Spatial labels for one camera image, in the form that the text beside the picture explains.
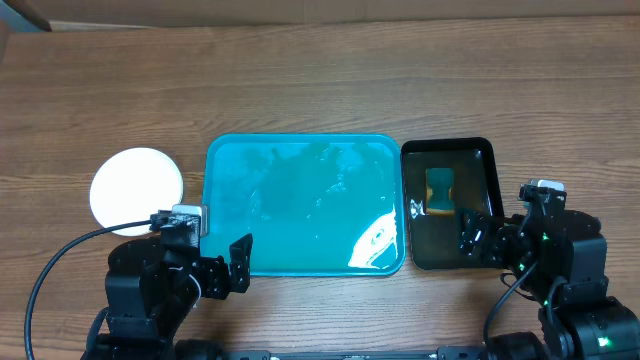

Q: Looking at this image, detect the black water tray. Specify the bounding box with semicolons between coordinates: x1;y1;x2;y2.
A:
401;137;504;270

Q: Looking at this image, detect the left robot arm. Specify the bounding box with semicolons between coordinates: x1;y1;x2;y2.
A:
83;234;253;359

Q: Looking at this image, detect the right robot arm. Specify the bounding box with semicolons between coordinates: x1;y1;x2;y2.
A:
456;205;639;359

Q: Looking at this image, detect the teal plastic tray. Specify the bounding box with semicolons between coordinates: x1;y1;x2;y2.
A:
201;134;406;277

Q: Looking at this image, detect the white plate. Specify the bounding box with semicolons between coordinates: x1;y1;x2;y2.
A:
89;147;184;228

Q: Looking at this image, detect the green yellow sponge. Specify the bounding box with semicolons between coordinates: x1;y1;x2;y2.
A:
425;168;455;216

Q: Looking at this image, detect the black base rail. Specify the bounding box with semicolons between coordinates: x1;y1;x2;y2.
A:
216;346;495;360

